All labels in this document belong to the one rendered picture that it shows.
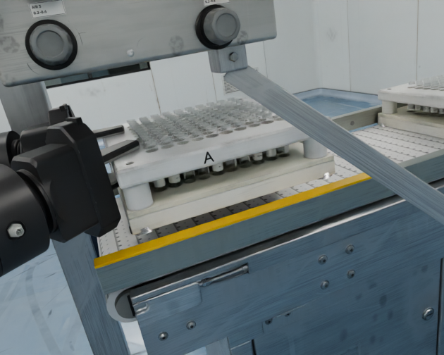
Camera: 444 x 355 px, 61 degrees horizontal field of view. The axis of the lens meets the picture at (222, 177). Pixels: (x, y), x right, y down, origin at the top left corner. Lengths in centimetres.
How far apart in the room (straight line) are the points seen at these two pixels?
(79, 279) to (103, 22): 51
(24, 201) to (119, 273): 12
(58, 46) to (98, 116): 512
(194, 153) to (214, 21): 14
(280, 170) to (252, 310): 17
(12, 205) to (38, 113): 31
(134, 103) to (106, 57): 511
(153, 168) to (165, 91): 510
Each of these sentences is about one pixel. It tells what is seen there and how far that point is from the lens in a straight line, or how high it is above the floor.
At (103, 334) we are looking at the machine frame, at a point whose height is 65.
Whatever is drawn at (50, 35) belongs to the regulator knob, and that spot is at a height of 115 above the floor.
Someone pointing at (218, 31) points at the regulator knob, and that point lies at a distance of 30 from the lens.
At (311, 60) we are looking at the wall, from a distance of 629.
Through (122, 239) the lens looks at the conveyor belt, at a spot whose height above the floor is 91.
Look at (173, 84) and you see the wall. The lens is 548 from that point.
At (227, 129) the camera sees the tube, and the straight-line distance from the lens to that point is 43.
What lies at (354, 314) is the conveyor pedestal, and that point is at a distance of 65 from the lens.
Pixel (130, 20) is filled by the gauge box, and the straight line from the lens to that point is 31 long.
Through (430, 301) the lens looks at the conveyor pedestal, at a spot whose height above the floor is 65.
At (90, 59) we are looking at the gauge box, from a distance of 31.
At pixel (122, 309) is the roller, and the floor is 88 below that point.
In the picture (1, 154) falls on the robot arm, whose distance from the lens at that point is 53.
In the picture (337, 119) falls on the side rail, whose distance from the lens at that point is 78.
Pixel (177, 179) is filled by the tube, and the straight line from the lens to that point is 42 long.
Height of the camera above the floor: 113
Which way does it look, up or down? 20 degrees down
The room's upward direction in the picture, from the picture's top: 10 degrees counter-clockwise
